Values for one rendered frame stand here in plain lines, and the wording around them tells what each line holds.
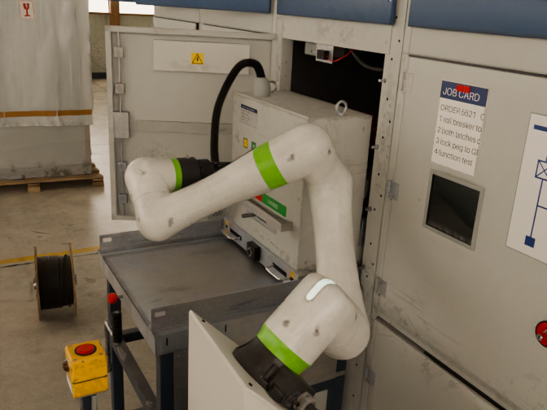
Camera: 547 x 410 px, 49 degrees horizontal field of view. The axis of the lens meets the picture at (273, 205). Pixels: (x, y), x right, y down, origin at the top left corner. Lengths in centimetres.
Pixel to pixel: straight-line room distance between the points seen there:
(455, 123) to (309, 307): 60
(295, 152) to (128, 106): 107
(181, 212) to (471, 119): 73
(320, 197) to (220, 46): 92
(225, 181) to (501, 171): 64
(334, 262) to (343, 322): 23
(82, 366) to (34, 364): 168
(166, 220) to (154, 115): 89
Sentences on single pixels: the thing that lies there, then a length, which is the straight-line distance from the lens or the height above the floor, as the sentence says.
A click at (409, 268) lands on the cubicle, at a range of 170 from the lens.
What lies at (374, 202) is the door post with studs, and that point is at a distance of 181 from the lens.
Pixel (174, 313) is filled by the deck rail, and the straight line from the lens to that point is 165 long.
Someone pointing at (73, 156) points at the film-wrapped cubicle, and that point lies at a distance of 571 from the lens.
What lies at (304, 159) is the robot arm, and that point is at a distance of 141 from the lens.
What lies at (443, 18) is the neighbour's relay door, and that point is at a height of 168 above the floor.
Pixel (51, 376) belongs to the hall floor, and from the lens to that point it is 305.
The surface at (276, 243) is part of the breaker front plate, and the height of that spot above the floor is 96.
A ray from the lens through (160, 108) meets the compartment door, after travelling 233.
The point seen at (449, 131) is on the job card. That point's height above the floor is 142.
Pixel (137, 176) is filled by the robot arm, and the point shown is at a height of 125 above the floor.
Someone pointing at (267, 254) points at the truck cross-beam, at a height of 92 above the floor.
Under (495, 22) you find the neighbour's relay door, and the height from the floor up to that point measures 168.
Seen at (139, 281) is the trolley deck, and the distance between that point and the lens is 193.
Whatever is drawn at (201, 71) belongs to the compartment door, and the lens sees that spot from 227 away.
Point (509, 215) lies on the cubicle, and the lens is 144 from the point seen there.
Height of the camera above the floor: 169
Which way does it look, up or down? 19 degrees down
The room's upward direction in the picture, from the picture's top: 3 degrees clockwise
